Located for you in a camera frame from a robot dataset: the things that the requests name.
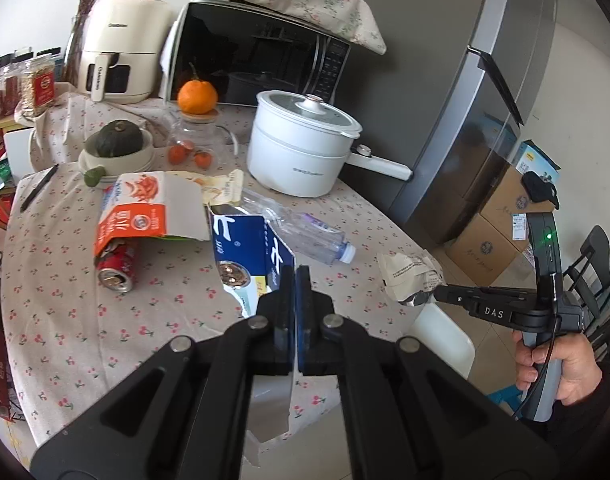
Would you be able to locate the cream bowl with green handle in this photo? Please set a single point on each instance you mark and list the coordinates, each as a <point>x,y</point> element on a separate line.
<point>139,161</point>

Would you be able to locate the white electric cooking pot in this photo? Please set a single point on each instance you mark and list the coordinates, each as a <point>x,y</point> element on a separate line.
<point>299,145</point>

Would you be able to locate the grey refrigerator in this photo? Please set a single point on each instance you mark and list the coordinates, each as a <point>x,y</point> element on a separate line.
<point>448,99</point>

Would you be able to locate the small orange mandarin left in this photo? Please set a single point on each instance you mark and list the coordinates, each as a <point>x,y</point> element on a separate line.
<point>177,154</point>

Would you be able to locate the glass teapot with wooden lid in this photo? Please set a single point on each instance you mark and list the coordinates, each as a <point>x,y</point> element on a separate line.
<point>204,133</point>

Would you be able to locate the small orange mandarin right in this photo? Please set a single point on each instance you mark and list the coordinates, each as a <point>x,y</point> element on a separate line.
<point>203,160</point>

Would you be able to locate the white stool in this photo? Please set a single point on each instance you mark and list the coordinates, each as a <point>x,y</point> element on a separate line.
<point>438,332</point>

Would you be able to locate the vase with dried twigs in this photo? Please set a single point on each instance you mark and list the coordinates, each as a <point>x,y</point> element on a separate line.
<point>74,46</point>

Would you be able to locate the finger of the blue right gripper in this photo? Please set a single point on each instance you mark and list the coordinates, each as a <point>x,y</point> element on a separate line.
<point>456,294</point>

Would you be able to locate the dark green pumpkin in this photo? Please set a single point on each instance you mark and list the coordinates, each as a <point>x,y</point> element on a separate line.
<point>116,139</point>

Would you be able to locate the red label spice jar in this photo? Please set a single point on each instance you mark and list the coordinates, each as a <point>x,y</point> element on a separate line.
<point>37,86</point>

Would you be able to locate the black microwave oven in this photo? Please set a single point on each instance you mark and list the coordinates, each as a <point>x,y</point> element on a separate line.
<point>243,49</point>

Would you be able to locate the small orange mandarin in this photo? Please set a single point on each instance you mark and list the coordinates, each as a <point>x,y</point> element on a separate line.
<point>177,154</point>
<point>203,160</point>

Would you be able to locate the large orange mandarin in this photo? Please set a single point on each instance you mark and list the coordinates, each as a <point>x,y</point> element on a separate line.
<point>197,96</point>

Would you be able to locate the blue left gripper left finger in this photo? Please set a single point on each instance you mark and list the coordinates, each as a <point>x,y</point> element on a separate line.
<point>275,354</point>

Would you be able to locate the white orange snack carton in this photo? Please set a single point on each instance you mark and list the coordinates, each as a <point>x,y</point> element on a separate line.
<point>152,204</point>

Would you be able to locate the red soda can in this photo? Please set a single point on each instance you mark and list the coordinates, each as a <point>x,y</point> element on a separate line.
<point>115,265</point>

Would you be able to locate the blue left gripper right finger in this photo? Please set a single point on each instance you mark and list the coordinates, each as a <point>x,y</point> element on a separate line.
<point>314,353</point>

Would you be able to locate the stacked cardboard boxes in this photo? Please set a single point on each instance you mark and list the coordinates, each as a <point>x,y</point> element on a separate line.
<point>499,233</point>

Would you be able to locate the cream air fryer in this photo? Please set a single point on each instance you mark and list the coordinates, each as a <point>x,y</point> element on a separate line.
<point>123,41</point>

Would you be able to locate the white wrapper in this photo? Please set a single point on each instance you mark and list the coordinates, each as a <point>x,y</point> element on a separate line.
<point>410,280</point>

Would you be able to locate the blue almond milk carton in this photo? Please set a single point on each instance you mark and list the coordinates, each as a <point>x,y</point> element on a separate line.
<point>249,259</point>

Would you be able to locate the black pen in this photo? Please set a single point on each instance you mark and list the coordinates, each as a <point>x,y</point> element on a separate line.
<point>39,187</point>

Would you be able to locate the clear plastic water bottle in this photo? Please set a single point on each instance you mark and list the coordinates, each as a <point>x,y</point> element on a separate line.
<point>302,233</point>

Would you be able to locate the cherry print tablecloth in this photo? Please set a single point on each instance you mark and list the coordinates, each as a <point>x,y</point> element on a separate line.
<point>70,339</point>

